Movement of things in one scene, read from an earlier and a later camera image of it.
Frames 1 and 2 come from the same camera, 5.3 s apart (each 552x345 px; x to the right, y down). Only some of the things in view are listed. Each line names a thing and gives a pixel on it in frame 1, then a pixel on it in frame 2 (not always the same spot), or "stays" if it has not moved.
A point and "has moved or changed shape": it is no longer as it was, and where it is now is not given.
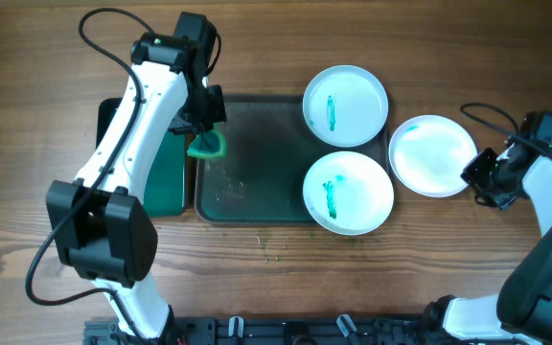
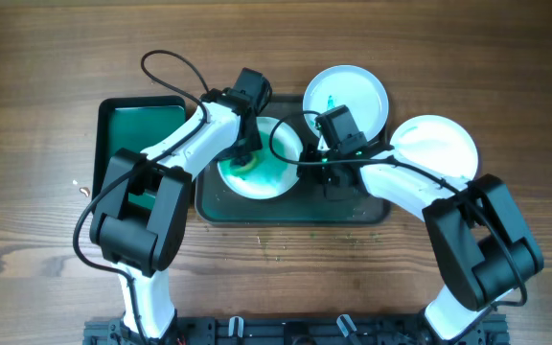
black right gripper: [496, 195] to [311, 172]
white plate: [348, 193] to [274, 175]
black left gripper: [214, 112] to [250, 142]
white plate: [428, 153] stays
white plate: [345, 105] stays
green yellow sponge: [208, 145] has moved or changed shape
